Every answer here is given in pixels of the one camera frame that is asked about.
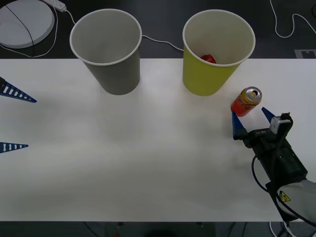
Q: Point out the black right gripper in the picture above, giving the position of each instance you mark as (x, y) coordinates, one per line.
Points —
(279, 160)

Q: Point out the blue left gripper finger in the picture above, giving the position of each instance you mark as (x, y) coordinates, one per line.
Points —
(14, 92)
(10, 147)

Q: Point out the white round disc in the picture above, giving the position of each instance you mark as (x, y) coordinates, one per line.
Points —
(14, 29)

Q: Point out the grey plastic waste bin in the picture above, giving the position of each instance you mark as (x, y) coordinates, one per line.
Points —
(116, 76)

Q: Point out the red and gold drink can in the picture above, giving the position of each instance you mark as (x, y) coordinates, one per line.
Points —
(244, 102)

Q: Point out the yellow-green plastic waste bin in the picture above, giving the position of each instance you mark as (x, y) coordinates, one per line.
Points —
(205, 79)

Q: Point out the white power strip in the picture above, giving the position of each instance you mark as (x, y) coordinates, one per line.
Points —
(55, 3)

